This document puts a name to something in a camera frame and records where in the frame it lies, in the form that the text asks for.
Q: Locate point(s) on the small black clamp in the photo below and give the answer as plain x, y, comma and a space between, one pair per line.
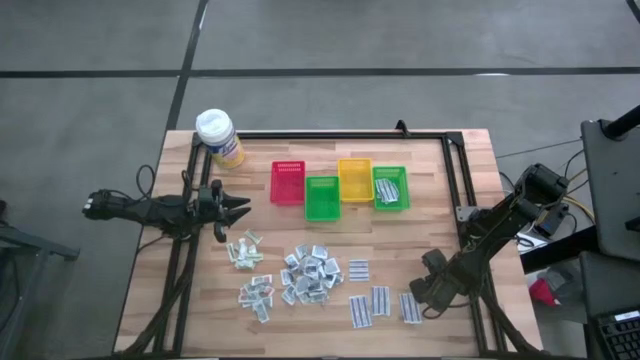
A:
401, 127

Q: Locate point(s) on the black keyboard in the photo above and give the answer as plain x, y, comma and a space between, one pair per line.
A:
622, 340

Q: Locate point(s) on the yellow Lysol wipes canister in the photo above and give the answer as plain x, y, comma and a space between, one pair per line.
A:
220, 140

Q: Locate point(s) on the dark grey desk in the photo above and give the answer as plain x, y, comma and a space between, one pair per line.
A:
615, 200

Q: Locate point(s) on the black pole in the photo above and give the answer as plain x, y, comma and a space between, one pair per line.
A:
625, 122

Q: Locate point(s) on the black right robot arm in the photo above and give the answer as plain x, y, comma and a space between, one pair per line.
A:
500, 220

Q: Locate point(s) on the pile of crumpled newspaper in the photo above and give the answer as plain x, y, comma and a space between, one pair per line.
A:
320, 298
303, 283

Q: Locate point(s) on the green plastic basket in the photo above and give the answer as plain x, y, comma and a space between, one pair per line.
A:
404, 175
322, 200

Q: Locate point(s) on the black desk beam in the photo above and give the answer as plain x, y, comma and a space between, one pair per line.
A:
555, 252

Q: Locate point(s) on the white paper sheet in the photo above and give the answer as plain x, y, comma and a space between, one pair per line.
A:
527, 243

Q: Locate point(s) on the grey metal stand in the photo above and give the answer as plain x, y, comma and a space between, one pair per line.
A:
35, 247

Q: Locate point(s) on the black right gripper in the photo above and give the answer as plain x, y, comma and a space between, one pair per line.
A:
442, 282

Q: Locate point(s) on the red plastic basket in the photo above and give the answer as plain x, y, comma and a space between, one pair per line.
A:
287, 185

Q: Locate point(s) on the grey metal mount plate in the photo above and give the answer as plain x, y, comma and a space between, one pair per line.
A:
464, 214

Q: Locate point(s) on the black power supply box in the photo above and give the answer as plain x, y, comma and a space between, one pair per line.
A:
550, 222

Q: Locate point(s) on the small paper scrap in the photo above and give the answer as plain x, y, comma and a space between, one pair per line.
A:
337, 279

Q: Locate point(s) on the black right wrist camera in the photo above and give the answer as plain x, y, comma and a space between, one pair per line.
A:
422, 292

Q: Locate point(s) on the yellow plastic basket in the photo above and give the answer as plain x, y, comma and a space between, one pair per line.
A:
356, 181

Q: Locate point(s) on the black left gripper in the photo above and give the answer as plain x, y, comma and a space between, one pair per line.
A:
216, 212

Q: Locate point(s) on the red crumpled object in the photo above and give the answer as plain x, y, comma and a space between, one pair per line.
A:
542, 295

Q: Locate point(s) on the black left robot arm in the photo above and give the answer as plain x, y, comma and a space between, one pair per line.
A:
150, 210

